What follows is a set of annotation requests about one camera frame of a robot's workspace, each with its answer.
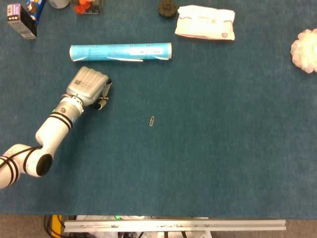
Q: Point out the white wet wipes pack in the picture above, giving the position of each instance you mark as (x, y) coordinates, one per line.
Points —
(205, 22)

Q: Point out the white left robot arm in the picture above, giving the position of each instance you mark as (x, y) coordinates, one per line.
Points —
(42, 138)

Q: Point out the blue cookie package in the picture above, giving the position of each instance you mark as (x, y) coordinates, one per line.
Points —
(35, 8)

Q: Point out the black and purple box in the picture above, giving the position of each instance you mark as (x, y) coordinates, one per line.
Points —
(21, 22)

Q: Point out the white round container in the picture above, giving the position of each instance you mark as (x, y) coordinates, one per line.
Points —
(59, 3)

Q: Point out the black round object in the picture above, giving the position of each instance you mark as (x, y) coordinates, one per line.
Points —
(167, 8)

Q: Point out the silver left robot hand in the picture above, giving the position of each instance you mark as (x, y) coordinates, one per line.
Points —
(88, 86)

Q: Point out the light blue cylindrical roll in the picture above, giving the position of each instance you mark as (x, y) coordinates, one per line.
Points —
(120, 51)

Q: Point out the white mesh bath sponge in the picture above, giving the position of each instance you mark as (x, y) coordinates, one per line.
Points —
(305, 50)

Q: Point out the aluminium profile rail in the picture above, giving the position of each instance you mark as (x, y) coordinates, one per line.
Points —
(174, 225)

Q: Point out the orange toy in packaging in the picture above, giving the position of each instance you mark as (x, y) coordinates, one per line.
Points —
(86, 6)

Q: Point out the metal paper clip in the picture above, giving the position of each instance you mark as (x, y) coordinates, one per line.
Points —
(151, 121)

